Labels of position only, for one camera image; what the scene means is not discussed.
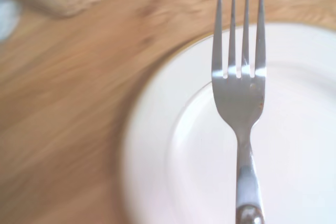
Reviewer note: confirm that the silver metal fork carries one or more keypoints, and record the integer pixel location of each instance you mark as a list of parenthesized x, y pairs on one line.
[(239, 98)]

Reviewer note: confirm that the white ceramic plate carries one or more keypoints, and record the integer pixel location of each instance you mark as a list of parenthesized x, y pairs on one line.
[(294, 134)]

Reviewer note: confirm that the pale blue-grey blurred object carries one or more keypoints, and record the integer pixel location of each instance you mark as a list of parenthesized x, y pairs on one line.
[(6, 18)]

